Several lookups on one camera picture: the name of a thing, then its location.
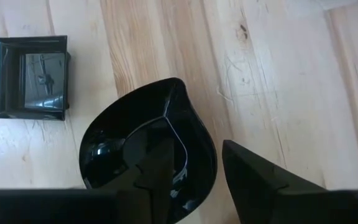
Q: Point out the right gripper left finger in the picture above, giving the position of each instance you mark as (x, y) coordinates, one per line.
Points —
(148, 199)

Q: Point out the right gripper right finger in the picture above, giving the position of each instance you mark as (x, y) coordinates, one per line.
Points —
(259, 199)

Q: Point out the black leaf-shaped mini plate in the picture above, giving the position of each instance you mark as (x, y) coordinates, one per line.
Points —
(120, 124)

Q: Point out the black small square mini plate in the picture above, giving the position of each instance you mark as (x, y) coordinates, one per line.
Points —
(30, 81)

